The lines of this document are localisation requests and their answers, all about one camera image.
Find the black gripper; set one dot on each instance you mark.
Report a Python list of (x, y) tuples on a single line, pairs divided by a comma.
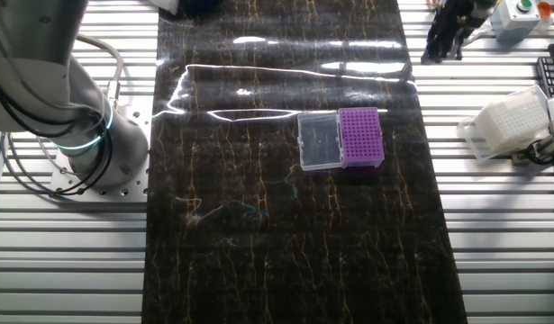
[(456, 9)]

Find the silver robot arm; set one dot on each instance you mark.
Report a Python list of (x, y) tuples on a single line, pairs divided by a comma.
[(29, 54)]

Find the white pipette tip box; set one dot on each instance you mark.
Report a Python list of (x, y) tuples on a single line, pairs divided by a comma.
[(506, 121)]

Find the purple tip box clear lid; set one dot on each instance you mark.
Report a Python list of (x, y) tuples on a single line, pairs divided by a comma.
[(362, 139)]

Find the grey button control box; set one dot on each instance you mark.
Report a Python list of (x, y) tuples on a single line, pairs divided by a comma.
[(517, 20)]

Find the orange capped small object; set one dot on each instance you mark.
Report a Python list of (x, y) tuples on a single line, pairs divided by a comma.
[(544, 9)]

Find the black keyboard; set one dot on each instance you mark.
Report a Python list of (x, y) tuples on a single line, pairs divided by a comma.
[(551, 72)]

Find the dark blue object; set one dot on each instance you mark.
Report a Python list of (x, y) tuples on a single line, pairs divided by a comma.
[(200, 5)]

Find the black marble pattern mat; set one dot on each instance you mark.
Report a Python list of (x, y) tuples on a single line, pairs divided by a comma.
[(258, 225)]

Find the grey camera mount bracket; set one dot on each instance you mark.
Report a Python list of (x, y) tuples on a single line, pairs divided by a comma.
[(522, 155)]

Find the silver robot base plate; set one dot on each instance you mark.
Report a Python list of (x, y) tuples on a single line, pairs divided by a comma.
[(137, 117)]

